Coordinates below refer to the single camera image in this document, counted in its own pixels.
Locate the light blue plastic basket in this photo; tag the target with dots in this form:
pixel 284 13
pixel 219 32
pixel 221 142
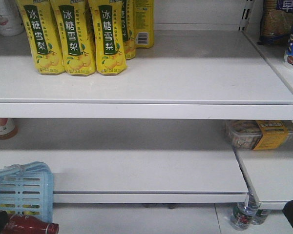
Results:
pixel 27 190

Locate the red aluminium coke bottle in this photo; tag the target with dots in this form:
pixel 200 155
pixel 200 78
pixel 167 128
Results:
pixel 28 224

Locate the white metal shelf unit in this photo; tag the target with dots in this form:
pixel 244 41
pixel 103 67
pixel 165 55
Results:
pixel 144 152

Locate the clear cookie tray box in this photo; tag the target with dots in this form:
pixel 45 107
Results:
pixel 258 134

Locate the yellow pear drink bottle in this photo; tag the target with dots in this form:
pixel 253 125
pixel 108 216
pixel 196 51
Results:
pixel 74 23
pixel 43 36
pixel 110 52

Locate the clear water bottle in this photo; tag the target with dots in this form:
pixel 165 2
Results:
pixel 243 213

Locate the orange juice glass bottle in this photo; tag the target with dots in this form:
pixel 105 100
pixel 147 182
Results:
pixel 8 128

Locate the biscuit package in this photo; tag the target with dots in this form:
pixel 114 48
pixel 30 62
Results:
pixel 276 22

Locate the white peach drink bottle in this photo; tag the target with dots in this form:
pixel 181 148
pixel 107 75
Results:
pixel 10 20

